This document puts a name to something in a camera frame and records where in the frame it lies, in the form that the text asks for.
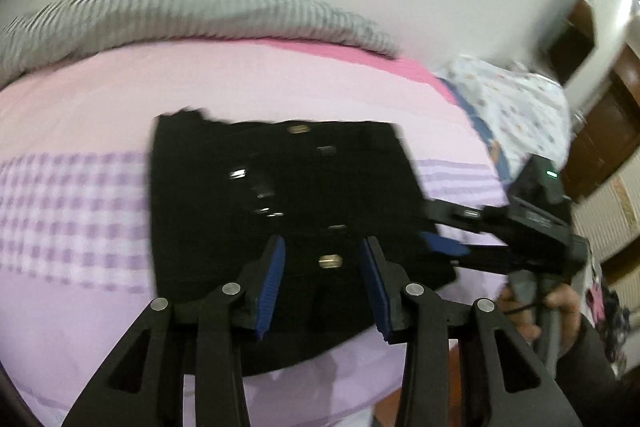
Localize white patterned blanket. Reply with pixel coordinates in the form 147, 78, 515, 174
436, 55, 572, 186

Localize grey white striped bolster pillow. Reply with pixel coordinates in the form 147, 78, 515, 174
1, 0, 399, 86

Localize person's right hand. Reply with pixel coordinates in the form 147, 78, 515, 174
497, 281, 586, 353

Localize black pants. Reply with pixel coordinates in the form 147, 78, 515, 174
149, 110, 456, 376

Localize pink purple checked bed sheet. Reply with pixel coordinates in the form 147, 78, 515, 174
1, 40, 506, 426

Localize brown wooden wardrobe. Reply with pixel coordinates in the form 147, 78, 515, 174
542, 0, 639, 202

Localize grey checked cloth with pink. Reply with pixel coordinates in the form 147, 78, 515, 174
585, 254, 631, 377

